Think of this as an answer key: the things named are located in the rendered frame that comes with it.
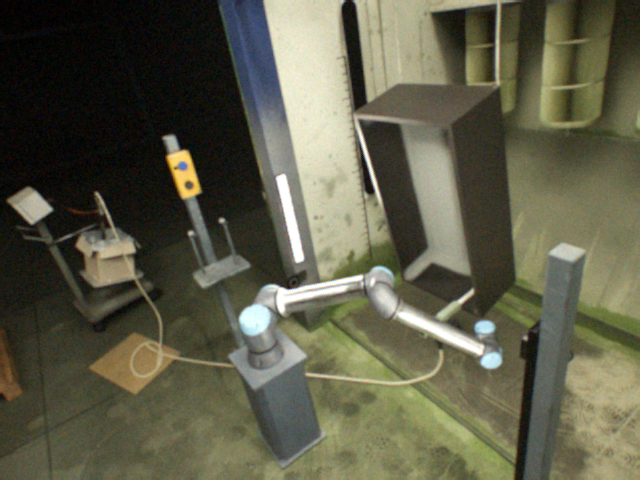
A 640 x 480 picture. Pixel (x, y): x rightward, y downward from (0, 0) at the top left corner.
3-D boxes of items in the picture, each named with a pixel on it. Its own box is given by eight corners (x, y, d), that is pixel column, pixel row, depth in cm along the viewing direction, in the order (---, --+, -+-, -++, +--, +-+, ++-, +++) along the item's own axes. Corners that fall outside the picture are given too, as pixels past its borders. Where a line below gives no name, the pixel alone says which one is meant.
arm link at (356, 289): (244, 307, 212) (387, 277, 186) (254, 286, 226) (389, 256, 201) (256, 329, 218) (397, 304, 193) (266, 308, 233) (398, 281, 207)
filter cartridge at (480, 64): (518, 117, 316) (524, -7, 276) (515, 133, 289) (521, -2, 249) (468, 120, 333) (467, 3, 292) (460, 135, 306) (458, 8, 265)
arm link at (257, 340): (242, 352, 204) (232, 324, 195) (253, 328, 218) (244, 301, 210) (271, 352, 200) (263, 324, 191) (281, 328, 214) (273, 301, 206)
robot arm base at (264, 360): (258, 376, 201) (253, 361, 197) (241, 355, 216) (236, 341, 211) (291, 356, 210) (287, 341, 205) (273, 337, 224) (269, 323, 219)
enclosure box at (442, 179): (435, 249, 293) (398, 83, 225) (516, 281, 248) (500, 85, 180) (402, 280, 280) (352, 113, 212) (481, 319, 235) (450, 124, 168)
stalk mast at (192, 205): (244, 345, 319) (172, 134, 241) (247, 349, 314) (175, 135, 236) (237, 349, 316) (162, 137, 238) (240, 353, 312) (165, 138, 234)
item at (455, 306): (429, 362, 229) (424, 330, 219) (422, 358, 233) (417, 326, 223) (482, 315, 251) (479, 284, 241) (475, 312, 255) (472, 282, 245)
